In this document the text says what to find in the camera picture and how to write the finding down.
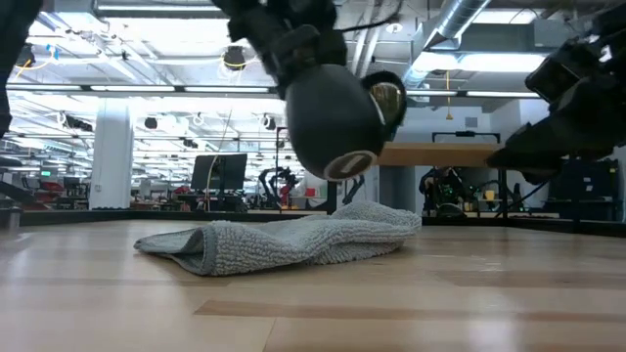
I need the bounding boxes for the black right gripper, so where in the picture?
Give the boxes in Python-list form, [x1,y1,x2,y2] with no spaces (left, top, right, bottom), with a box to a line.
[486,63,626,186]

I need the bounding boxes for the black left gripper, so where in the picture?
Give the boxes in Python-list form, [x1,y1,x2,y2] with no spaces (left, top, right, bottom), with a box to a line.
[214,0,349,99]

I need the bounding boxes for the black round vase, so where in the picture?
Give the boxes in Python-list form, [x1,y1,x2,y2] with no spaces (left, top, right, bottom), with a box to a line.
[285,63,408,182]

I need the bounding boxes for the tall black cabinet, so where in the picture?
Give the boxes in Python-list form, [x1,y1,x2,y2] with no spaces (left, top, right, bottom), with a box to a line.
[547,158,621,222]

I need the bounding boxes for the person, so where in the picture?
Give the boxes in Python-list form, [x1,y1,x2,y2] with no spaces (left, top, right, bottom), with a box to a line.
[298,170,330,209]
[418,165,467,217]

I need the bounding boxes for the background black robot arms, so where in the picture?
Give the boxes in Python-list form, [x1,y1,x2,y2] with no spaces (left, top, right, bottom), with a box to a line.
[257,165,300,209]

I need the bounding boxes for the black computer monitor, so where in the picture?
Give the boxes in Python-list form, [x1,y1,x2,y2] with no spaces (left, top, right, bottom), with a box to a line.
[190,153,248,211]

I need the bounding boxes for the grey terry towel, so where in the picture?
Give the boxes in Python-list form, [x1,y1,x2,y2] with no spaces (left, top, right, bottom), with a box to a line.
[133,199,423,278]

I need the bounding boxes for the white building column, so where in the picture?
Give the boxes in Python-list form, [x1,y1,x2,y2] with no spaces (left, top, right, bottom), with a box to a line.
[88,97,134,210]

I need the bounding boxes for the black ceiling device yellow cable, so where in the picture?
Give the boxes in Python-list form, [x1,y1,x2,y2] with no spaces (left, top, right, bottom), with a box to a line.
[223,45,247,71]

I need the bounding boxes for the wooden shelf black metal frame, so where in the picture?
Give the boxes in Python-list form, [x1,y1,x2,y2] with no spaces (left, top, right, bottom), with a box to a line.
[275,125,581,234]

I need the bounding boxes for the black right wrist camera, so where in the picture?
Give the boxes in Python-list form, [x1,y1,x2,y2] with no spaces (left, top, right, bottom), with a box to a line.
[525,36,612,104]

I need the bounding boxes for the silver ceiling air duct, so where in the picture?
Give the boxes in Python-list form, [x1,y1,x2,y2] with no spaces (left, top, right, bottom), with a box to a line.
[400,0,493,89]

